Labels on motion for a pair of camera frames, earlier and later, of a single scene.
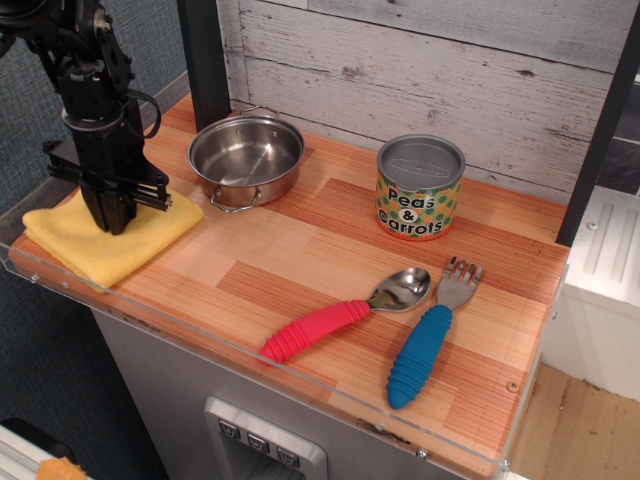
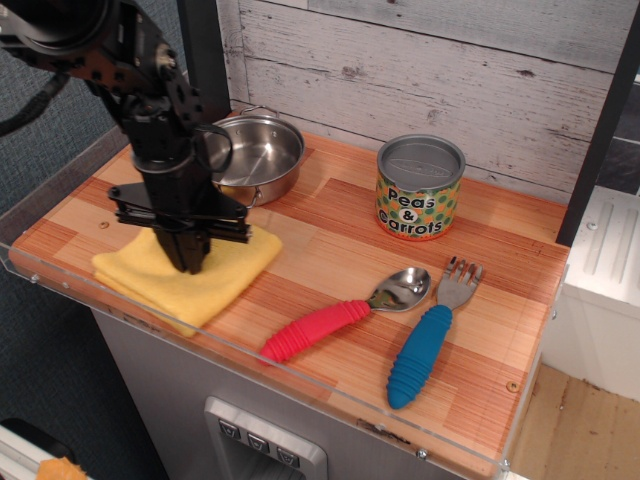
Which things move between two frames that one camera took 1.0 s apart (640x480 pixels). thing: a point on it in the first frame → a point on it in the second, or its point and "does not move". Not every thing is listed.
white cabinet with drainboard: x=594 y=330 does not move
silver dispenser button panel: x=240 y=430 does not move
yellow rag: x=65 y=234 → x=137 y=269
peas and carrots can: x=417 y=182 does not move
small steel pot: x=243 y=159 does not move
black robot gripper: x=106 y=147 → x=173 y=194
